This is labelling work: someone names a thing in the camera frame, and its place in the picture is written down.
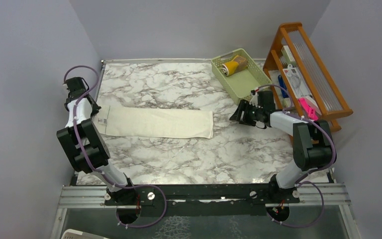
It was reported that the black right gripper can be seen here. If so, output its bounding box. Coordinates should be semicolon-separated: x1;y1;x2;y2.
230;99;263;126

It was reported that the cream white towel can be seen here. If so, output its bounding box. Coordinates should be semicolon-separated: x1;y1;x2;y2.
93;106;214;139

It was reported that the brown yellow bear towel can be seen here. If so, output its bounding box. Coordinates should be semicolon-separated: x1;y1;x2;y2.
220;55;248;76

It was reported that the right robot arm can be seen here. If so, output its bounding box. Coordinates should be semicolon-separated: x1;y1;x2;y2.
229;90;336;203

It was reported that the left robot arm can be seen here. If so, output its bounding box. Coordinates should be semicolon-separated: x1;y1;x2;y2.
57;77;137;205

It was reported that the light green plastic basket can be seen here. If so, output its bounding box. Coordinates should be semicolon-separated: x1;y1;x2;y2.
210;48;272;105

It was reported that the blue item on rack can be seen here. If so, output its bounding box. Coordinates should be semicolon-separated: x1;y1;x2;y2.
278;74;289;99

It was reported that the orange wooden rack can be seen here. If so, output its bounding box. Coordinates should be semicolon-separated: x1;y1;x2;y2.
263;22;353;132

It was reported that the white packaged item on rack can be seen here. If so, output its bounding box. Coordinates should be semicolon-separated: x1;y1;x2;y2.
283;64;312;99

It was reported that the pink item on rack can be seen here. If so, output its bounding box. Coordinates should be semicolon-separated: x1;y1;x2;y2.
298;96;321;120

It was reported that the small box on rack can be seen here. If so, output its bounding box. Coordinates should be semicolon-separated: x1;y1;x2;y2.
281;45;296;65

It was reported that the white bin corner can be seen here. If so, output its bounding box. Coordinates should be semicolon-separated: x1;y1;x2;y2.
61;229;108;239

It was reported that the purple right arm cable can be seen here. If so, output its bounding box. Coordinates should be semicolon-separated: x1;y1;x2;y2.
250;84;338;229

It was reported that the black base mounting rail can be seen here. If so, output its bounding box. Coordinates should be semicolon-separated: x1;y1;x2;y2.
104;183;300;218

